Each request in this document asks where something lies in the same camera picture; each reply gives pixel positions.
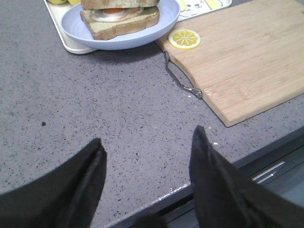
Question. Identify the rear yellow lemon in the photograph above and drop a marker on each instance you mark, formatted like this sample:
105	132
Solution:
57	2

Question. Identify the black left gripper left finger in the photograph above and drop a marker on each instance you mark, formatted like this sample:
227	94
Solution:
66	197

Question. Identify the bread slice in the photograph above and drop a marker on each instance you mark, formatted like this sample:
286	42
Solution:
109	4
108	30

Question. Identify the fried egg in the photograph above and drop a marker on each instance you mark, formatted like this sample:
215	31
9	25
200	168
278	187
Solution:
115	14

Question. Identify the metal cutting board handle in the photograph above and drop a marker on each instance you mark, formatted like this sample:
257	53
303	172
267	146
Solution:
197	92

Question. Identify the white rectangular tray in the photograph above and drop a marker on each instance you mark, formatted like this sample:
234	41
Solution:
193	8

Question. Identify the wooden cutting board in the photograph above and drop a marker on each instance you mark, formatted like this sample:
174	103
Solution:
250	58

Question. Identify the front yellow lemon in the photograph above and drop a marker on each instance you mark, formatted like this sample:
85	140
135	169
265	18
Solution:
74	2

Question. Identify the yellow plastic fork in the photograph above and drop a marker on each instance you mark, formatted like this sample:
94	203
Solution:
182	4

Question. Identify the light blue round plate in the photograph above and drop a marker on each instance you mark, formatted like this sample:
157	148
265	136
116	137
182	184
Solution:
76	29

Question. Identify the lemon slice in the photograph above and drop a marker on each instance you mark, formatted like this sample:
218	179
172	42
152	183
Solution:
184	39

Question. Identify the yellow plastic knife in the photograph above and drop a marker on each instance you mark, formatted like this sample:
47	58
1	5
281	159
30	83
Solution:
213	4

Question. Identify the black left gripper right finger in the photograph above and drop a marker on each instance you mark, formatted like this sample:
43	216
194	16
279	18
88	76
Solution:
226	198

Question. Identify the yellow lemon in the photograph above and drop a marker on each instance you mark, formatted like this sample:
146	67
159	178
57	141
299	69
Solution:
74	2
57	2

